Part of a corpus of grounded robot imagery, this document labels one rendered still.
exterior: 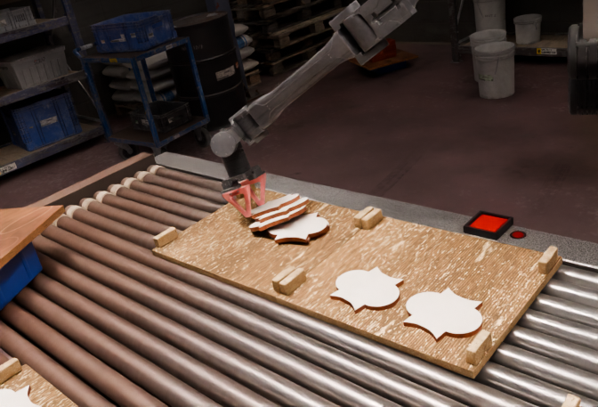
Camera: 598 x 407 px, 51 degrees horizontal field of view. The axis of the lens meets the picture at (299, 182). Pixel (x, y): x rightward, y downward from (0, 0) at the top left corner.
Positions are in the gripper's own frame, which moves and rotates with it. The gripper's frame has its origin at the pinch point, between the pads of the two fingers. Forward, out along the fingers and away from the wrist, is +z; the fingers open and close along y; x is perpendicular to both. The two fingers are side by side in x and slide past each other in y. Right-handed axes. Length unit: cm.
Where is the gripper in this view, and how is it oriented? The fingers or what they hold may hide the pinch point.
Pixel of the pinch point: (254, 207)
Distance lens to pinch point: 151.6
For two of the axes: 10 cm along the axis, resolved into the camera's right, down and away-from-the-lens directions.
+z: 3.6, 9.2, 1.3
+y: 2.7, -2.4, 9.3
